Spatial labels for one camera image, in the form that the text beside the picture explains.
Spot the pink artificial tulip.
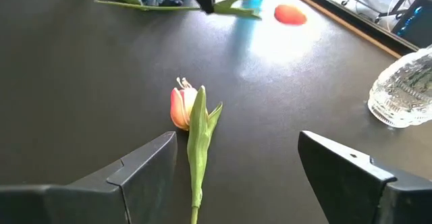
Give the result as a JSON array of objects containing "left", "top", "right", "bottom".
[
  {"left": 93, "top": 0, "right": 308, "bottom": 26},
  {"left": 169, "top": 77, "right": 224, "bottom": 224}
]

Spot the black box with blue light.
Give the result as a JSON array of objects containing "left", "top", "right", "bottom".
[{"left": 391, "top": 0, "right": 432, "bottom": 49}]

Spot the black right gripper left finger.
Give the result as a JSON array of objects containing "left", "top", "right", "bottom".
[{"left": 0, "top": 130, "right": 178, "bottom": 224}]

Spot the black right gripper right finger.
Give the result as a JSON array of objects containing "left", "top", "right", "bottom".
[{"left": 297, "top": 130, "right": 432, "bottom": 224}]

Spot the clear glass vase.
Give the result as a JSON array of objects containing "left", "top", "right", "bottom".
[{"left": 367, "top": 44, "right": 432, "bottom": 129}]

